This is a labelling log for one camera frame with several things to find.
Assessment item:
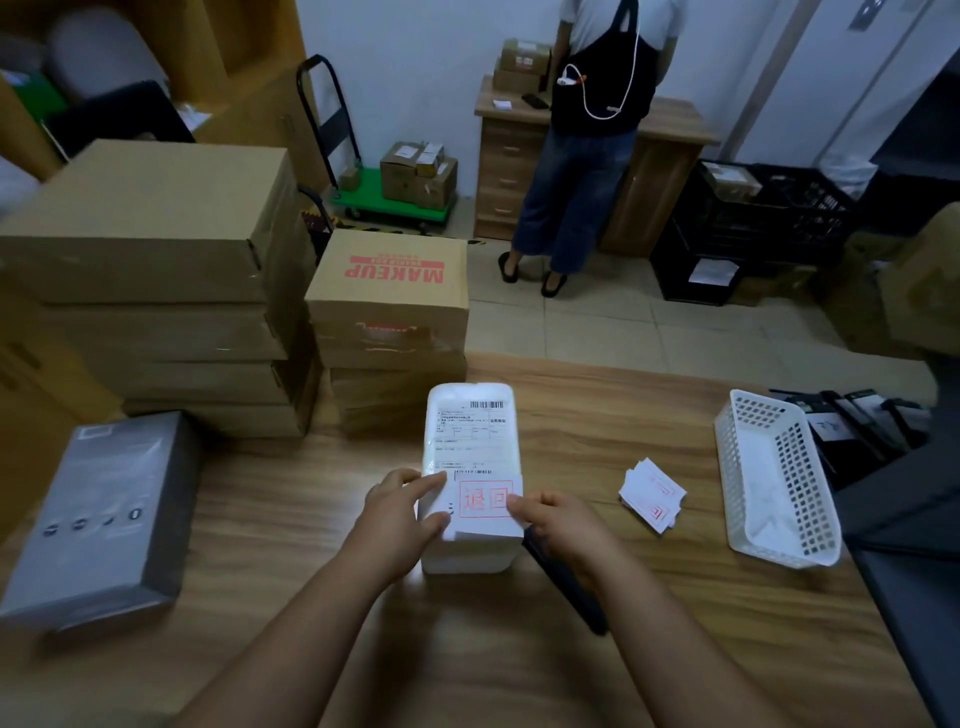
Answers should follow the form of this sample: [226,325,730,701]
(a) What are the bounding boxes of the person's left hand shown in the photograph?
[341,468,451,586]

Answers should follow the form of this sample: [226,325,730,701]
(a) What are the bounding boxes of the person's right hand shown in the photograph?
[506,491,624,590]

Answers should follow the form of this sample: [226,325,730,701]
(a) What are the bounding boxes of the black handheld scanner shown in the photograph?
[521,524,610,637]

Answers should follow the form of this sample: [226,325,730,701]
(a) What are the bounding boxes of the stack of white stickers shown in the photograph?
[618,458,689,535]

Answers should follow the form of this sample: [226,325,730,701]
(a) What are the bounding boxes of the red stamped white sticker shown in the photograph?
[442,473,526,543]

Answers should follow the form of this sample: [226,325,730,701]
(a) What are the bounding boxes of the white foam parcel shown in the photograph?
[417,382,526,577]

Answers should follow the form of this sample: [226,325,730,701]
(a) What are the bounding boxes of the red printed cardboard box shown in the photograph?
[305,228,470,370]

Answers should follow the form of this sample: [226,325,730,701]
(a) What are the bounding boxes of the person's right forearm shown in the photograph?
[581,558,796,728]

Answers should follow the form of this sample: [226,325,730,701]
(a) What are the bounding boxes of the person's left forearm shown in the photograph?
[176,551,391,728]

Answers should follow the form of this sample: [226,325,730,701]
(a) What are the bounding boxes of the medium taped cardboard box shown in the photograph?
[380,153,459,213]

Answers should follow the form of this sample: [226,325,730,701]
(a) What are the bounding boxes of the stack of large cardboard boxes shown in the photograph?
[0,0,333,526]

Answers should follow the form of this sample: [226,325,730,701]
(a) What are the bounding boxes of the stack of small cardboard boxes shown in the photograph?
[492,38,558,95]

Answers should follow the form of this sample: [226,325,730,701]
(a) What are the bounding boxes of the white perforated plastic tray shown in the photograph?
[712,388,844,570]

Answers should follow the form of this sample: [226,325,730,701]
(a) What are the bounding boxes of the black plastic crates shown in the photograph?
[650,223,744,307]

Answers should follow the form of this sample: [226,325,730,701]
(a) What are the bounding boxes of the black scanners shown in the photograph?
[794,404,858,481]

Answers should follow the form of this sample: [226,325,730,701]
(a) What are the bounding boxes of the black flat device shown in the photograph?
[847,389,914,451]
[821,389,888,460]
[881,398,933,450]

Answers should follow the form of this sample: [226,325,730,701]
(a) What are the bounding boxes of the green platform trolley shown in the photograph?
[296,53,459,232]

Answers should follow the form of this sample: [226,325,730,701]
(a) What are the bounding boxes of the black plastic crate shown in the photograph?
[749,164,860,268]
[674,161,768,260]

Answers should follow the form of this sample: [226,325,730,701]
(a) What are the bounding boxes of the dark metal shelf rack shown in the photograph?
[832,419,960,728]
[869,67,960,234]

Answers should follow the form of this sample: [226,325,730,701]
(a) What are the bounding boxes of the wooden drawer desk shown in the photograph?
[473,74,721,260]

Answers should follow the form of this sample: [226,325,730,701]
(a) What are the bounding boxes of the white plastic bag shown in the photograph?
[817,149,879,198]

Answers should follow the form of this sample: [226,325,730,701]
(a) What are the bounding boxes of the black office chair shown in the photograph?
[44,80,337,256]

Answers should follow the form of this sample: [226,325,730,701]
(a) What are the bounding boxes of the white standing air conditioner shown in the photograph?
[738,0,960,168]

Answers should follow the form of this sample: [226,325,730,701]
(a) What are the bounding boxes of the grey soft parcel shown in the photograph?
[48,7,170,99]

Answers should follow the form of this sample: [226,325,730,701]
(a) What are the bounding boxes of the small green packet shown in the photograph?
[0,67,69,125]

